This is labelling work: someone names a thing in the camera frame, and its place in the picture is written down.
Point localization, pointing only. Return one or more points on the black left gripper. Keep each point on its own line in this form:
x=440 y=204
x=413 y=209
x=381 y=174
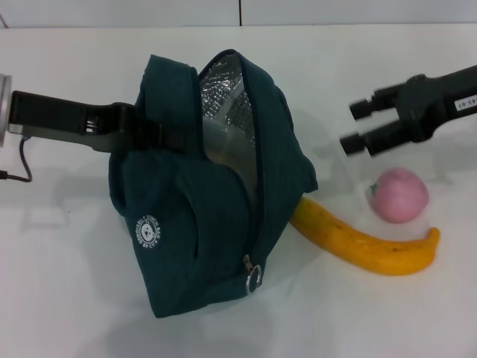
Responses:
x=56 y=117

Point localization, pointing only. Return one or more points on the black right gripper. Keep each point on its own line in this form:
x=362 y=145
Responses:
x=432 y=104

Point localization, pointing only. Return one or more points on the pink peach toy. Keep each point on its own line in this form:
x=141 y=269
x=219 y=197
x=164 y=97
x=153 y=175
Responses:
x=400 y=195

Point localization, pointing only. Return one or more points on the dark teal lunch bag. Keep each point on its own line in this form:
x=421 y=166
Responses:
x=179 y=223

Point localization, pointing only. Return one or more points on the yellow banana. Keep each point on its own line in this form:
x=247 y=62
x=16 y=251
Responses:
x=365 y=250

